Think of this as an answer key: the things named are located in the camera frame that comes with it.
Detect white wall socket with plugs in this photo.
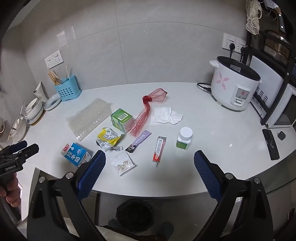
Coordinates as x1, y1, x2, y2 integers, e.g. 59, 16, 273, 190
222, 33, 247, 55

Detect person's right shoe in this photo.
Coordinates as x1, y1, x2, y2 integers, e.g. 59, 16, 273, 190
159, 222, 174, 239

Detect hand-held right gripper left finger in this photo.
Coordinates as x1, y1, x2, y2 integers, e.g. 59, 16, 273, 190
26, 149, 107, 241

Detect steel steamer pot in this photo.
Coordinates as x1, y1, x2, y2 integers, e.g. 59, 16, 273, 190
262, 30, 292, 66

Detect person's left leg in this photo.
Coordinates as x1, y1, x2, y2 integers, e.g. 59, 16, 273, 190
95, 226, 139, 241

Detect clear bubble wrap sheet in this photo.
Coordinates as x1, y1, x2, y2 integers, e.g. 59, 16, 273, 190
65, 98, 114, 142

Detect white tissue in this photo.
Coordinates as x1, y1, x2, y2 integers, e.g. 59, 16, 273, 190
154, 106, 183, 125

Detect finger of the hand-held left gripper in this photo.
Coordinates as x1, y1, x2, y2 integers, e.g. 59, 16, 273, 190
0, 140, 28, 155
0, 143, 39, 167

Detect black metal rack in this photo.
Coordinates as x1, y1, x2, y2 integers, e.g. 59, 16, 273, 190
240, 30, 296, 126

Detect white pill bottle green label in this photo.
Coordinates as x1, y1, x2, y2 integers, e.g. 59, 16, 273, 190
176, 127, 193, 151

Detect black power cable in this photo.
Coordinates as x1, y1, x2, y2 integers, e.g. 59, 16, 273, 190
197, 83, 212, 93

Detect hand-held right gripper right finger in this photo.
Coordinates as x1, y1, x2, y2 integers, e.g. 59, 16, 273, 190
194, 150, 274, 241

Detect white microwave oven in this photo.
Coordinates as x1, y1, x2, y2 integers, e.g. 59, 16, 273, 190
250, 55, 296, 129

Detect white leaning cup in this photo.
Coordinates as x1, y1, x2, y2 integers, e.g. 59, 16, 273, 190
34, 82, 48, 102

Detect white rice cooker pink flowers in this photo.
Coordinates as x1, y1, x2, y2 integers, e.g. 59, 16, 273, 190
209, 56, 262, 112

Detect clear bag with pearl beads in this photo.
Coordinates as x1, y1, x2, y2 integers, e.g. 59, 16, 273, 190
108, 152, 136, 177

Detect person's left hand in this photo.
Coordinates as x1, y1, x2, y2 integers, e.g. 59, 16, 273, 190
0, 174, 22, 210

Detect blue white milk carton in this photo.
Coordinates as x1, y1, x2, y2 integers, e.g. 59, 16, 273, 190
60, 142, 93, 168

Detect stack of white bowls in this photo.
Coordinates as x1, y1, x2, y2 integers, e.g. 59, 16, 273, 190
24, 98, 44, 126

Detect blue perforated utensil holder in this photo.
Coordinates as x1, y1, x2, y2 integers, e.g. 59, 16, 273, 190
54, 75, 82, 102

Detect hanging white mesh cloth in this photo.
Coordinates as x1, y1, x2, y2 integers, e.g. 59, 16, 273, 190
245, 0, 263, 35

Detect bunch of chopsticks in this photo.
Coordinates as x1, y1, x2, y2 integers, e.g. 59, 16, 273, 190
48, 66, 71, 85

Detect black mesh trash bin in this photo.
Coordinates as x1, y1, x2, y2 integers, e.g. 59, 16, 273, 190
116, 199, 155, 233

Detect green cardboard box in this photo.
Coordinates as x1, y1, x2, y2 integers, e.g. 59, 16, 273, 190
110, 108, 134, 134

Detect blue patterned bowl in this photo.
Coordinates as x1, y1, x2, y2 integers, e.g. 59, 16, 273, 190
44, 95, 62, 111

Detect yellow snack wrapper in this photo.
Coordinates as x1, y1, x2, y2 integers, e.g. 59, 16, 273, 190
94, 127, 122, 152

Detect red mesh net bag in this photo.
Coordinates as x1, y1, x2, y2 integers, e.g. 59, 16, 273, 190
128, 88, 168, 137

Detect purple black sachet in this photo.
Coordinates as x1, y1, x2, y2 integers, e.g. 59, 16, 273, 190
125, 130, 152, 154

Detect black remote control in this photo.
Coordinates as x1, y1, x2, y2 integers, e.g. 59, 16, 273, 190
262, 129, 280, 161

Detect white red toothpaste tube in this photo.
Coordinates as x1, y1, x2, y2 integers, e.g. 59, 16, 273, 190
152, 136, 167, 168

